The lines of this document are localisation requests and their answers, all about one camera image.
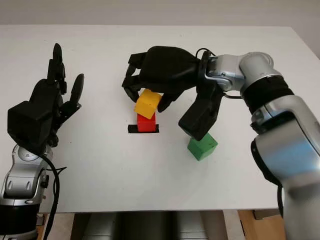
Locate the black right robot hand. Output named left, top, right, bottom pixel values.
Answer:
left=121, top=45, right=201, bottom=114

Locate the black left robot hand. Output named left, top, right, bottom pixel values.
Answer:
left=29, top=42, right=85, bottom=148

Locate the yellow cube block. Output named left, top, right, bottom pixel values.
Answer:
left=134, top=89, right=162, bottom=118

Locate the red cube block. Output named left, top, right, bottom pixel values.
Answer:
left=136, top=112, right=157, bottom=133

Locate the green cube block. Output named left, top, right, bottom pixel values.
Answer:
left=187, top=132, right=218, bottom=162

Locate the black tape strip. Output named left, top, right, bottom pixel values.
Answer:
left=127, top=124, right=160, bottom=135

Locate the dark grey robot torso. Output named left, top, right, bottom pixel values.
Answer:
left=71, top=211, right=226, bottom=240

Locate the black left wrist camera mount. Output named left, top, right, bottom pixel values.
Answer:
left=6, top=100, right=52, bottom=153

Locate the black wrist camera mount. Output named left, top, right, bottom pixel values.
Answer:
left=6, top=100, right=52, bottom=153
left=178, top=84, right=222, bottom=141

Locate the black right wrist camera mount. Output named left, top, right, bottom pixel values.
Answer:
left=178, top=84, right=222, bottom=141

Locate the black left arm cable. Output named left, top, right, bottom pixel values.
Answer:
left=37, top=152, right=68, bottom=240

